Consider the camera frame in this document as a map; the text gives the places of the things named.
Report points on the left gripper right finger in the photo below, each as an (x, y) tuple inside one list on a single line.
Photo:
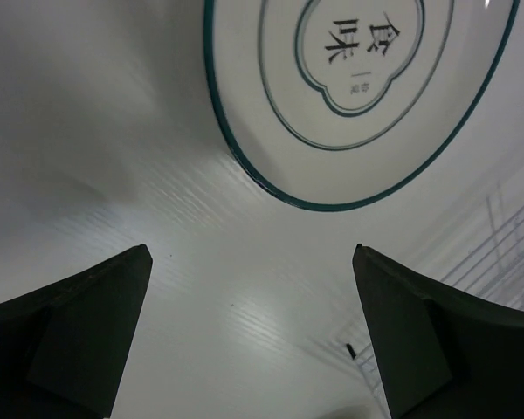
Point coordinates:
[(441, 352)]

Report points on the clear wire dish rack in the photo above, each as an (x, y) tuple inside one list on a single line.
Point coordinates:
[(483, 255)]

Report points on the green rimmed white plate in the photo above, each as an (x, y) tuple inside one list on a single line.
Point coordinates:
[(333, 105)]

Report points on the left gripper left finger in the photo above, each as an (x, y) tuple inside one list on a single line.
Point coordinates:
[(64, 347)]

